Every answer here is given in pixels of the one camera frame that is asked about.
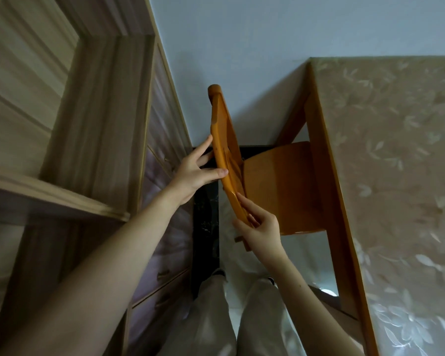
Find person's right hand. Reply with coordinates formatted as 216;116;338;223
232;193;287;265

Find person's left hand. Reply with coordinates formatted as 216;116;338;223
169;135;229;206

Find orange-brown wooden chair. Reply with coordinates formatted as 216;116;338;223
207;84;328;253

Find person's left forearm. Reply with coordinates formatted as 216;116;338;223
0;187;193;356

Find person's right forearm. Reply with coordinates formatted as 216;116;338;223
258;251;358;356

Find wooden chest of drawers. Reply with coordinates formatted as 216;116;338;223
126;42;196;356

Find brown wooden table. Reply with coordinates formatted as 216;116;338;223
274;57;379;356

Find person's beige trousers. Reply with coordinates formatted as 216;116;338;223
159;273;305;356

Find light wooden shelf unit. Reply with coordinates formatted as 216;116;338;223
0;0;160;356

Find beige floral tablecloth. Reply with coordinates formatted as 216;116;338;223
311;56;445;356

